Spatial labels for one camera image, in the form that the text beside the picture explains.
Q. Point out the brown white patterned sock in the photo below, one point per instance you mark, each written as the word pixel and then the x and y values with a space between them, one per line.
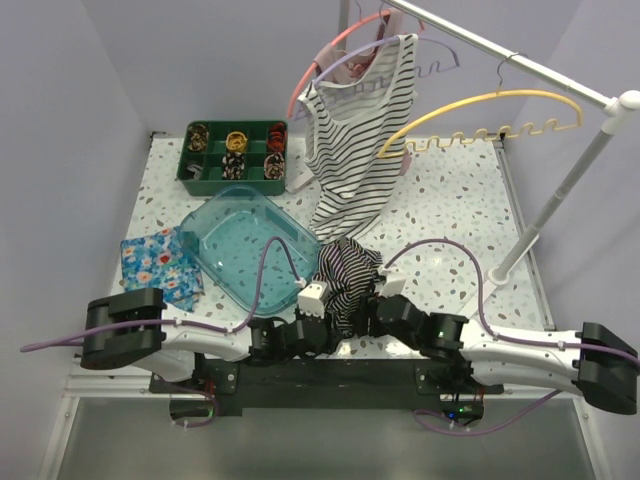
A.
pixel 274 166

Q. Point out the grey black rolled sock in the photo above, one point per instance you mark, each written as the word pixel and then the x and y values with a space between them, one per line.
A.
pixel 193 171

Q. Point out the green compartment organizer tray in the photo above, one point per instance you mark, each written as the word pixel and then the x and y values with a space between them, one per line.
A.
pixel 257 150

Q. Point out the purple plastic hanger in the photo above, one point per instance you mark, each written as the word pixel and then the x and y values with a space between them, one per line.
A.
pixel 344 67

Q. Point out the pink plastic hanger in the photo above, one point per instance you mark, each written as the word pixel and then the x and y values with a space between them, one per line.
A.
pixel 320 60

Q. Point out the red black rolled sock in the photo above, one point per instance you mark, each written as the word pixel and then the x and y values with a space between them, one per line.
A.
pixel 277 136

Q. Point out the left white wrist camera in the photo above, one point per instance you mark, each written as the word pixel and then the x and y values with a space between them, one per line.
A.
pixel 311 299

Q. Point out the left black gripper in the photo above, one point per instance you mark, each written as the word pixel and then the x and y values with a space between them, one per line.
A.
pixel 335 335

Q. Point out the yellow rolled sock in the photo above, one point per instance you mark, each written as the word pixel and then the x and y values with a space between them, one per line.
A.
pixel 236 142

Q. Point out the black beige patterned sock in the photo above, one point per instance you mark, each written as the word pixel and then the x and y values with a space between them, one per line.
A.
pixel 233 166

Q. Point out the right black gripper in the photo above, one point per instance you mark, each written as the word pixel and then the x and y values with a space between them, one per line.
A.
pixel 365 310

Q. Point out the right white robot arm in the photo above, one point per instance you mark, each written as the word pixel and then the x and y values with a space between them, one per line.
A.
pixel 593 362

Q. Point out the white clothes rack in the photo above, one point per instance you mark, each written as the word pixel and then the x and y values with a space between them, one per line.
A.
pixel 458 212

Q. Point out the blue floral folded cloth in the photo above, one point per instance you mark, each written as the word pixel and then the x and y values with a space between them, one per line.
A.
pixel 159 261

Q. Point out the brown patterned rolled sock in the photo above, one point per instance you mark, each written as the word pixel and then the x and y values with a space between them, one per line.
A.
pixel 197 138

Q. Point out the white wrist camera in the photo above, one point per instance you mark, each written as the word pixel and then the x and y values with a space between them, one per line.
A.
pixel 311 299
pixel 393 281

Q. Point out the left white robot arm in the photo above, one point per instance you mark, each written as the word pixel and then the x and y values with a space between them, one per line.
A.
pixel 138 328

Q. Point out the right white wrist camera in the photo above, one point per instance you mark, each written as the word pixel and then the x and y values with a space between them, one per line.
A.
pixel 393 281

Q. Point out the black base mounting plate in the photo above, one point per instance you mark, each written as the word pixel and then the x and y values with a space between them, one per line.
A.
pixel 395 384

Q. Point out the teal transparent plastic bin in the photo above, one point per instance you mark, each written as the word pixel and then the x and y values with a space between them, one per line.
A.
pixel 252 249

